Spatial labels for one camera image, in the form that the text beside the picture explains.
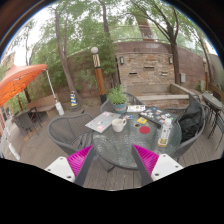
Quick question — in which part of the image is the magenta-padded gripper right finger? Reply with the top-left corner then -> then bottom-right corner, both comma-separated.
130,143 -> 184,187

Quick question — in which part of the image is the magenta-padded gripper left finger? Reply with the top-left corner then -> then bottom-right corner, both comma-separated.
44,144 -> 97,187

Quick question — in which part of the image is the clear white-capped drink bottle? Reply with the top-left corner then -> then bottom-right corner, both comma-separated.
157,117 -> 173,148

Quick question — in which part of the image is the flat round red coaster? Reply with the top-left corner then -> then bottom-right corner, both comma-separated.
138,125 -> 152,135

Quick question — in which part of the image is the yellow card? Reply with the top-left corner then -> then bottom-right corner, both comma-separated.
136,116 -> 148,125

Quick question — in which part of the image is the dark laptop with stickers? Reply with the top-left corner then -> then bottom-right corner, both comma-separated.
137,106 -> 178,127

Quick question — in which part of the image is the cream ribbed mug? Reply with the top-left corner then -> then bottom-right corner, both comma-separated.
111,117 -> 128,134

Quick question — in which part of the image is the silver laptop with stickers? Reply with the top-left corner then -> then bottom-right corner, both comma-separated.
84,111 -> 122,134

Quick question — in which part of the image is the white printed booklet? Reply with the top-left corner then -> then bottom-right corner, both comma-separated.
126,104 -> 147,113

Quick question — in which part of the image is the black jacket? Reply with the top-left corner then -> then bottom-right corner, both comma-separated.
178,105 -> 204,143

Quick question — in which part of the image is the blue yellow striped bollard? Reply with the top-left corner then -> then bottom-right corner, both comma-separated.
69,90 -> 80,108

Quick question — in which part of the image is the dark patio chair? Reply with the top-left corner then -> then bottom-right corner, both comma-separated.
13,108 -> 43,134

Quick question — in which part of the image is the wooden bench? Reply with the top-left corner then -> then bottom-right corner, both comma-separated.
25,94 -> 59,119

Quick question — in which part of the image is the green plant in blue pot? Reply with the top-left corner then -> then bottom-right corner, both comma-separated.
105,84 -> 129,115

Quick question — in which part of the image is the black metal chair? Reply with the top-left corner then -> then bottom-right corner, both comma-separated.
213,113 -> 224,151

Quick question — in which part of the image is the orange canopy with white pole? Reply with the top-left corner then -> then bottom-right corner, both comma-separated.
0,63 -> 65,116

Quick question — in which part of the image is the wooden globe lamp post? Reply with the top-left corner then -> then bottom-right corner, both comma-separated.
90,46 -> 108,104

